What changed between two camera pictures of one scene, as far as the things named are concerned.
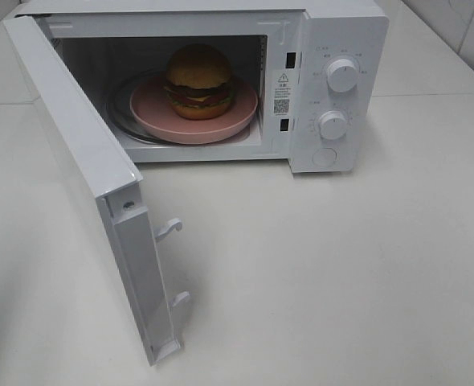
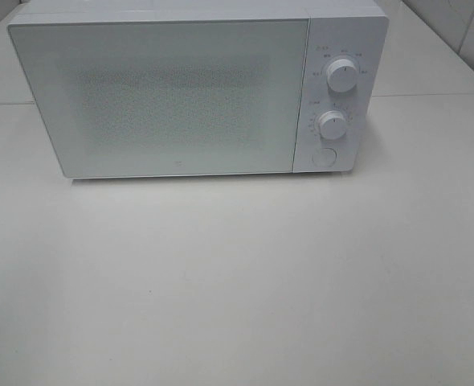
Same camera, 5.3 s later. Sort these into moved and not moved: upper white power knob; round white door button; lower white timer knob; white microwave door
Moved: white microwave door
Not moved: round white door button; lower white timer knob; upper white power knob
